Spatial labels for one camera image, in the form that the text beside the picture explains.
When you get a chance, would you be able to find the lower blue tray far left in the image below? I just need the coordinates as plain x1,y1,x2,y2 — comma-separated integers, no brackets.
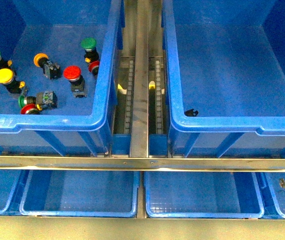
0,169,26,216

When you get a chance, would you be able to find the roller track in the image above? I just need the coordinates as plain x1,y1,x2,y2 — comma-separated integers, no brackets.
124,60,135,135
155,59,163,134

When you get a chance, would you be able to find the steel divider beam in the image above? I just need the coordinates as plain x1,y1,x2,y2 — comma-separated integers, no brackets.
129,0,149,158

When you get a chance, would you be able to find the red mushroom push button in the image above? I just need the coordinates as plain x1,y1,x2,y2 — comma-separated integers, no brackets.
63,65,87,98

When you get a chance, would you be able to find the orange-yellow button with block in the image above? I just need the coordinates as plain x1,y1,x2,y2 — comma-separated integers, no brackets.
33,53,62,80

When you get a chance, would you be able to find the steel front rail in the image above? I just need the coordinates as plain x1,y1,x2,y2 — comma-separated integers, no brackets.
0,156,285,172

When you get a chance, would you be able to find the green button with block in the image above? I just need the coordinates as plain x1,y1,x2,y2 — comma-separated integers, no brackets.
18,91,58,110

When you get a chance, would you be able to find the green button near wall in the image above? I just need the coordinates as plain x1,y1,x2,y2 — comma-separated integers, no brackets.
80,37,99,65

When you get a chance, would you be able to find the red button front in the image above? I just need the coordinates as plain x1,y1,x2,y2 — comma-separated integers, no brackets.
20,103,40,115

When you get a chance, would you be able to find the left large blue bin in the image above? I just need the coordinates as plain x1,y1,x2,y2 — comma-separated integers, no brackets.
0,0,125,156

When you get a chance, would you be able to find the left roller track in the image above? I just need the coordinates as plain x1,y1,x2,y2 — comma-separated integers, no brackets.
124,60,135,135

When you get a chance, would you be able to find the yellow mushroom push button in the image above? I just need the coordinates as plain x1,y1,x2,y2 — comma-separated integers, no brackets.
0,68,26,94

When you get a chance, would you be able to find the middle large blue bin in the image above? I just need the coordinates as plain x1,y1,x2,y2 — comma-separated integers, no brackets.
162,0,285,159

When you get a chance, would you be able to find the red button near wall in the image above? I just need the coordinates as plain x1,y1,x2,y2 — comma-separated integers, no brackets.
88,60,100,76

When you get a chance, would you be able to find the small black clip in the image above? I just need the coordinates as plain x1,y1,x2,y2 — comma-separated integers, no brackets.
184,108,199,117

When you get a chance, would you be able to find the lower blue tray middle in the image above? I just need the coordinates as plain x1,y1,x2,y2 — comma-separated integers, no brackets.
144,171,265,219

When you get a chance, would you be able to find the large blue bin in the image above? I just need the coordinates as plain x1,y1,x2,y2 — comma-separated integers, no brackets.
0,0,125,156
162,0,285,159

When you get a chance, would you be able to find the right roller track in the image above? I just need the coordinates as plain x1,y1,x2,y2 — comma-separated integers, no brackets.
155,59,163,134

